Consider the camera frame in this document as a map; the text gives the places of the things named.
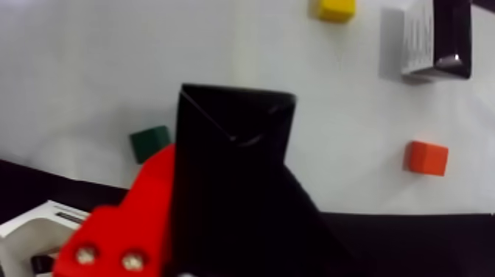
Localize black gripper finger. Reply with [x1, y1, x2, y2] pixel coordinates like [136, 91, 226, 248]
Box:
[284, 164, 365, 277]

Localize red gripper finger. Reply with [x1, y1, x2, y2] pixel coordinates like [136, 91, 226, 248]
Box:
[52, 144, 177, 277]

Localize green cube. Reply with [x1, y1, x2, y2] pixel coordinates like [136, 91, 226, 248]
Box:
[129, 125, 172, 164]

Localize white cardboard napkin box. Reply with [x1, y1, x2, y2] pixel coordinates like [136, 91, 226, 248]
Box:
[0, 200, 92, 277]

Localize orange cube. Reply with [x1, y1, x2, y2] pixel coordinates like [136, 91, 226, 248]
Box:
[401, 140, 449, 178]

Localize yellow cube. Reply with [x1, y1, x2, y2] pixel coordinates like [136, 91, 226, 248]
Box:
[317, 0, 357, 24]

